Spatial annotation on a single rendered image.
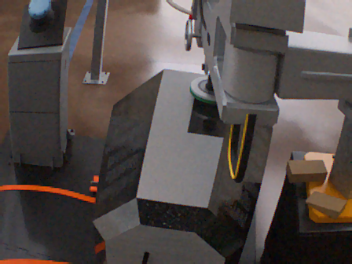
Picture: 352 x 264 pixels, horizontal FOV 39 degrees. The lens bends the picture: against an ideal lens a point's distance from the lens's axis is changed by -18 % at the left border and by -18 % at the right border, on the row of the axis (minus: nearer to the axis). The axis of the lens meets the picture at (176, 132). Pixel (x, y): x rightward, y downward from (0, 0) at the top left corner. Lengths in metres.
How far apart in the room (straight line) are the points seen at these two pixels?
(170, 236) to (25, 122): 1.65
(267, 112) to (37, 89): 1.77
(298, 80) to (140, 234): 0.81
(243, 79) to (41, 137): 1.93
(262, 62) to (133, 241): 0.84
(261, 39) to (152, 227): 0.79
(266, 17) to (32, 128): 2.15
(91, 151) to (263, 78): 2.11
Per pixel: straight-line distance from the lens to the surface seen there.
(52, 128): 3.43
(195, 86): 2.66
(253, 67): 1.78
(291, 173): 2.37
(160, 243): 2.10
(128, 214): 2.09
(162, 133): 2.41
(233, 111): 1.84
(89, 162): 3.64
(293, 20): 1.65
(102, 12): 4.29
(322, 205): 2.26
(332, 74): 1.92
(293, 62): 1.83
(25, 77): 3.28
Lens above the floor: 2.20
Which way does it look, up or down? 34 degrees down
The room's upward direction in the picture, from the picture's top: 6 degrees clockwise
